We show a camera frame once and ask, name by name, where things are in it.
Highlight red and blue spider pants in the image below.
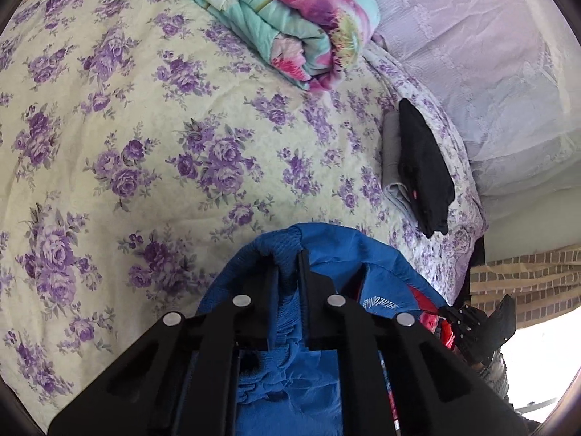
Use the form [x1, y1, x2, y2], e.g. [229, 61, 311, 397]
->
[198, 222, 446, 435]

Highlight brown checkered curtain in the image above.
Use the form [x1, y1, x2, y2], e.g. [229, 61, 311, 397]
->
[470, 244, 581, 329]

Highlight folded grey garment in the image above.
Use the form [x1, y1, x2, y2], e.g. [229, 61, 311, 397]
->
[381, 110, 418, 227]

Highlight folded black garment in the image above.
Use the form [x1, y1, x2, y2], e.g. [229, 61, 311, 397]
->
[398, 98, 455, 238]

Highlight purple floral bed quilt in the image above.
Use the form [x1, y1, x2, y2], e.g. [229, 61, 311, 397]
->
[1, 0, 487, 429]

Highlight lavender lace sofa cover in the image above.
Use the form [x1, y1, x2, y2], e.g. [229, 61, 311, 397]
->
[376, 0, 580, 217]

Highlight teal pink floral folded blanket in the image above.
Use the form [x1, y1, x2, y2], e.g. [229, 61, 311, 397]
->
[193, 0, 380, 92]

